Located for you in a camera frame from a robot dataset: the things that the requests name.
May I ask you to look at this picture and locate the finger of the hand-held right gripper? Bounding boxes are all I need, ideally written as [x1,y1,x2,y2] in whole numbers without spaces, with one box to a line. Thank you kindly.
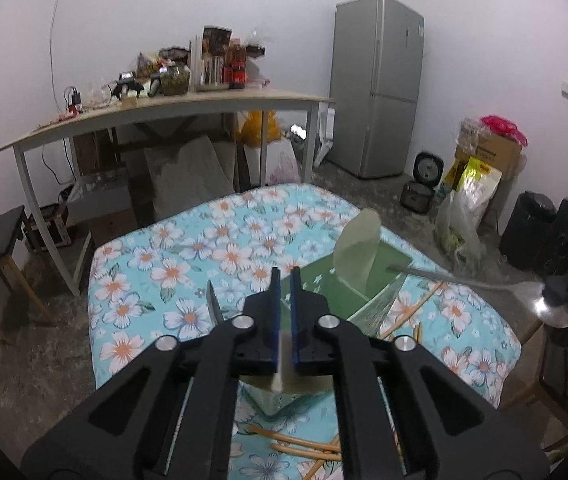
[541,272,568,311]

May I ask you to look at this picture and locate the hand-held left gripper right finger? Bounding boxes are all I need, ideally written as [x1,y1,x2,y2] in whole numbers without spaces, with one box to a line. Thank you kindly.
[290,266,550,480]

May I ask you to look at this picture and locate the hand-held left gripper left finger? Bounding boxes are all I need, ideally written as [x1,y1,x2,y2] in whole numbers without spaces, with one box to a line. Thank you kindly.
[21,267,282,480]

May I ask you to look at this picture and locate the green perforated utensil holder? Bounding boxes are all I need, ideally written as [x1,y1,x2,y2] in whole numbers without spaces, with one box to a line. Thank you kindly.
[236,257,415,416]

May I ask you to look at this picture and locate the pale green rice paddle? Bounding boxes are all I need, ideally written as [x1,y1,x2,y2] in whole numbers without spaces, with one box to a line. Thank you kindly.
[331,208,382,296]

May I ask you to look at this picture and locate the large metal serving spoon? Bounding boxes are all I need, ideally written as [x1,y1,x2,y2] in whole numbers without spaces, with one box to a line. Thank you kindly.
[386,265,568,328]

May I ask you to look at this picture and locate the pile of wooden chopsticks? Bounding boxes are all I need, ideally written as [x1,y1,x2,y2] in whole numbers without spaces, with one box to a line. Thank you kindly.
[244,282,445,480]

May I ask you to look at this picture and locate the black bin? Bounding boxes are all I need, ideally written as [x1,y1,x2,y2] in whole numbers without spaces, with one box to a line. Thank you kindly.
[499,191,560,271]

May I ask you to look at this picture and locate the floral turquoise blanket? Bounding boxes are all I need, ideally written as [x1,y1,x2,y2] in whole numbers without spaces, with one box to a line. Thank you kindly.
[88,183,522,480]

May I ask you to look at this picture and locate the clear plastic bag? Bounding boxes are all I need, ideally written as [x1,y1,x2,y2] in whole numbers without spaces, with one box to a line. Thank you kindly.
[434,190,485,268]

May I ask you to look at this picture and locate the yellow white sack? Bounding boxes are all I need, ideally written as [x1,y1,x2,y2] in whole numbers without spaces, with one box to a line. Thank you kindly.
[446,156,504,221]

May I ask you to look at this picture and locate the brown cardboard box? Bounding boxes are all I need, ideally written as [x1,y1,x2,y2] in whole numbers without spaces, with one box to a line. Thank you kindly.
[454,127,525,196]

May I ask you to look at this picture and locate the pink plastic bag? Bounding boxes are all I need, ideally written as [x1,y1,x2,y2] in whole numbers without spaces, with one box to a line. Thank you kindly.
[480,115,529,147]

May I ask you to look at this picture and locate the black rice cooker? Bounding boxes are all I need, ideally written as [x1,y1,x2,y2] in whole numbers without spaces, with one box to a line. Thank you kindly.
[400,151,446,216]

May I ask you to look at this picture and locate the yellow plastic bag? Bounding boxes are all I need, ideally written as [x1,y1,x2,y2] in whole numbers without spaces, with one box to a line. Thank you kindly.
[241,110,282,148]

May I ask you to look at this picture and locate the grey storage box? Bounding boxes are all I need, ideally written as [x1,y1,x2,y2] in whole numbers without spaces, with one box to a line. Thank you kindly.
[66,167,137,231]

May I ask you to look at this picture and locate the long grey desk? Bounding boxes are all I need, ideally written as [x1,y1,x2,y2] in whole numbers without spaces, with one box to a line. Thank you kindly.
[0,87,337,296]

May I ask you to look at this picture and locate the grey refrigerator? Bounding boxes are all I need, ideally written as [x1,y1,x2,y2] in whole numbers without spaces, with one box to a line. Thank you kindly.
[326,0,425,180]

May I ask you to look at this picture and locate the red bottles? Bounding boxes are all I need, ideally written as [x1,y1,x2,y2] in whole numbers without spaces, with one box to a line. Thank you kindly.
[224,40,249,90]

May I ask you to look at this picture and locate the glass jar green contents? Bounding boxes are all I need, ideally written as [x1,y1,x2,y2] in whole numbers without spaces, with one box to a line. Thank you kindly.
[160,64,191,96]

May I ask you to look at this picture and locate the wooden chair frame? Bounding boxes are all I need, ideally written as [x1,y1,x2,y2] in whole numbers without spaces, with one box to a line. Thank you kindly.
[501,317,568,453]

